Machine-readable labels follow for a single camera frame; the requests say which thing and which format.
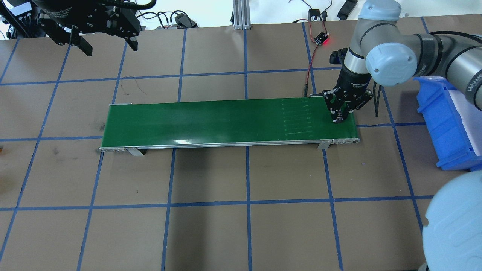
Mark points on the blue plastic bin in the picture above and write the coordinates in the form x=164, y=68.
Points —
x=453, y=123

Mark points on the black power adapter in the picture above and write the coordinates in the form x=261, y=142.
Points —
x=184, y=22

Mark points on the aluminium frame post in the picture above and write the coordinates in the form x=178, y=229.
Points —
x=241, y=15

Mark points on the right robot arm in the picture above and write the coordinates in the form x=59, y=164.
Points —
x=451, y=61

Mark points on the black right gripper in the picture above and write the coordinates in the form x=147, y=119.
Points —
x=351, y=83

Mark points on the black speed knob box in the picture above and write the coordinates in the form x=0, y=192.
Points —
x=315, y=15

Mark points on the small controller board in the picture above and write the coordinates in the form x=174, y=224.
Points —
x=321, y=38

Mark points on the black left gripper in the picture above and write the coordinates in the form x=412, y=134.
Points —
x=61, y=11

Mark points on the green conveyor belt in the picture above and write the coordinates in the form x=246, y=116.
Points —
x=134, y=128

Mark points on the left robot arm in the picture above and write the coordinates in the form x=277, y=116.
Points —
x=65, y=21

